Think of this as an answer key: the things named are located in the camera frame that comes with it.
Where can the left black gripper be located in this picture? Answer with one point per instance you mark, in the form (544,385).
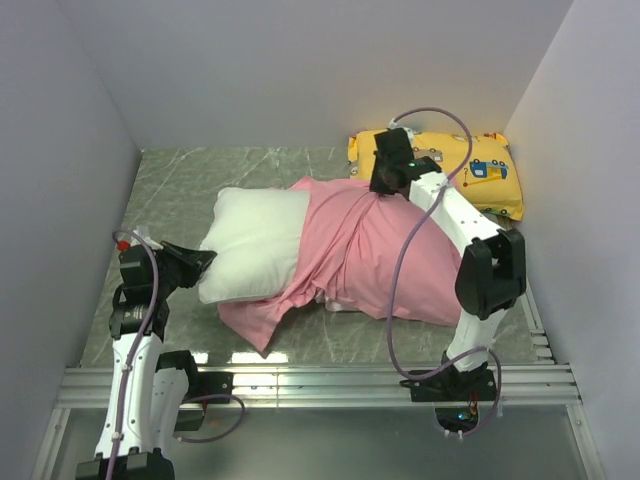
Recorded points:
(191,271)

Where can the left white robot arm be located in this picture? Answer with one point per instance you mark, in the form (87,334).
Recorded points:
(147,384)

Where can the pink pillowcase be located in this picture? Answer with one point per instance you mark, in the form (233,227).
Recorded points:
(350,242)

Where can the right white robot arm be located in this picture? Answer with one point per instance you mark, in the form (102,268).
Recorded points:
(492,273)

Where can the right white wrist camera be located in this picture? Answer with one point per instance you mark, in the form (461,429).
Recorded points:
(394,124)

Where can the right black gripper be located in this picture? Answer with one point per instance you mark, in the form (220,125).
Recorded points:
(377,185)

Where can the white pillow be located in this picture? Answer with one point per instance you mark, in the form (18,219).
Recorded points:
(256,235)

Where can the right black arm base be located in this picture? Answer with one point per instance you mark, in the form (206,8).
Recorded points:
(465,401)

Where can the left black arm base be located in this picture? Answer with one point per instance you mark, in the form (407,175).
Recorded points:
(211,388)

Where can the yellow cartoon print pillow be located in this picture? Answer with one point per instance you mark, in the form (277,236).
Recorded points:
(488,180)

